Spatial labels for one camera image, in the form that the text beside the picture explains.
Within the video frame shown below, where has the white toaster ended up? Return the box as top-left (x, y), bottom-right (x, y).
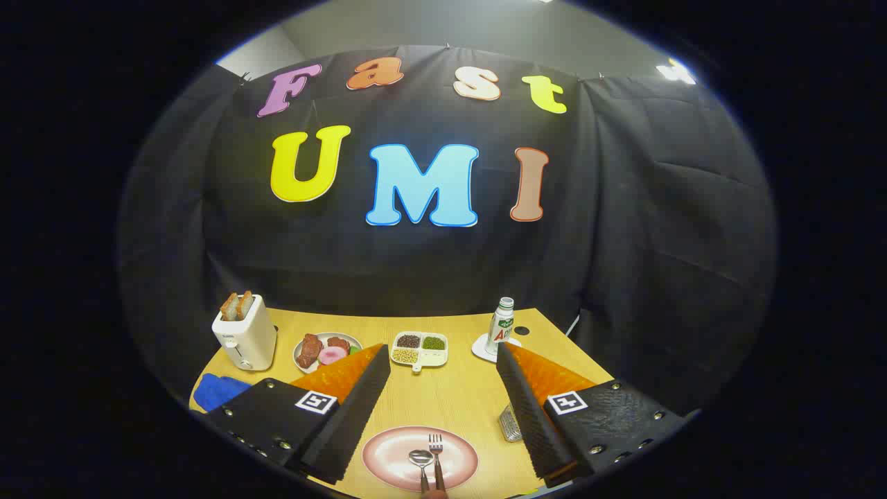
top-left (211, 295), bottom-right (278, 371)

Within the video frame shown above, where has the fork with brown handle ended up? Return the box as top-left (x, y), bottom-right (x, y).
top-left (428, 433), bottom-right (448, 494)

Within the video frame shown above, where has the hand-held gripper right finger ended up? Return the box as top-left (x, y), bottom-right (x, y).
top-left (495, 341), bottom-right (687, 489)

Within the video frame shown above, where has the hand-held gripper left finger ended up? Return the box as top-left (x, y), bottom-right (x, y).
top-left (206, 343), bottom-right (392, 486)

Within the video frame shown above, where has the metal wire basket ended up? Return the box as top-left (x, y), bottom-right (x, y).
top-left (499, 403), bottom-right (524, 443)

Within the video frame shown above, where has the white square coaster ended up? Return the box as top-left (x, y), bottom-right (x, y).
top-left (471, 333), bottom-right (522, 363)

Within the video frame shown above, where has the white bottle green label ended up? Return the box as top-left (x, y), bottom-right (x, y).
top-left (485, 297), bottom-right (516, 356)

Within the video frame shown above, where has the white food plate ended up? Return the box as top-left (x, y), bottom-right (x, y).
top-left (293, 332), bottom-right (364, 375)

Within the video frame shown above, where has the blue cloth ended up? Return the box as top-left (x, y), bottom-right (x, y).
top-left (193, 373), bottom-right (252, 413)

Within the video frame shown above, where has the white divided dish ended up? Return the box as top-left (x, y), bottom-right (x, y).
top-left (391, 331), bottom-right (449, 374)

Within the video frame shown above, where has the pink plate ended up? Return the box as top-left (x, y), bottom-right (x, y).
top-left (362, 426), bottom-right (480, 493)

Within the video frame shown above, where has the spoon with brown handle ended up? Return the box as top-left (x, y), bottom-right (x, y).
top-left (408, 449), bottom-right (434, 494)

